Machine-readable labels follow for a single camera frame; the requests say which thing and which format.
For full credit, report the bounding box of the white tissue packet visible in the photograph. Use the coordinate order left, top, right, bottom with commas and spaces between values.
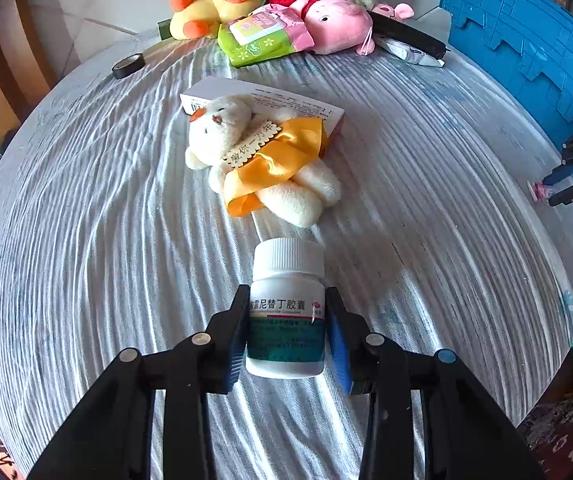
379, 37, 444, 67

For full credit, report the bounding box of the white medicine bottle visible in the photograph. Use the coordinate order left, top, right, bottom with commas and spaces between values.
245, 238, 327, 379

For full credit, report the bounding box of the pink pig plush red dress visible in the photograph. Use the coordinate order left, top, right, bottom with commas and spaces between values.
269, 0, 374, 56

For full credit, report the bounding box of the white cardboard box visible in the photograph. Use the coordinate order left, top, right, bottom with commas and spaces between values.
180, 77, 345, 143

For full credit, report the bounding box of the yellow duck plush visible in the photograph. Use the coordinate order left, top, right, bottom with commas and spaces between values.
169, 0, 267, 41

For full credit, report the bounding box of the dark floral cloth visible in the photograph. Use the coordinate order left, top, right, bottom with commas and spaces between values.
516, 395, 573, 480

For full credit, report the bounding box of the white teddy bear yellow ribbon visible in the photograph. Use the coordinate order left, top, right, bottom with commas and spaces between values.
185, 94, 342, 228

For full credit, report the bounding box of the black tape roll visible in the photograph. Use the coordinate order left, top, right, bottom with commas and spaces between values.
112, 53, 146, 80

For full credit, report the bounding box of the small pink pig plush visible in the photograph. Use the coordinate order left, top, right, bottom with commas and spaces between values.
369, 2, 414, 23

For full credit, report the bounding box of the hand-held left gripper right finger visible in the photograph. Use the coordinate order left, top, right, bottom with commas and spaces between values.
325, 286, 549, 480

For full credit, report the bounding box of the blue plastic storage crate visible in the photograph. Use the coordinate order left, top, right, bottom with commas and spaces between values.
440, 0, 573, 153

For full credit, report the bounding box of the black tube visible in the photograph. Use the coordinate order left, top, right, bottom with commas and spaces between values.
366, 10, 449, 58

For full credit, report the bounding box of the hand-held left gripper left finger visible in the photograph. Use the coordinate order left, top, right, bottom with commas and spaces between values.
26, 284, 251, 480

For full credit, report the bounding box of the pink green wet wipes pack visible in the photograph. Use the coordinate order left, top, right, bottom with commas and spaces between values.
217, 4, 315, 68

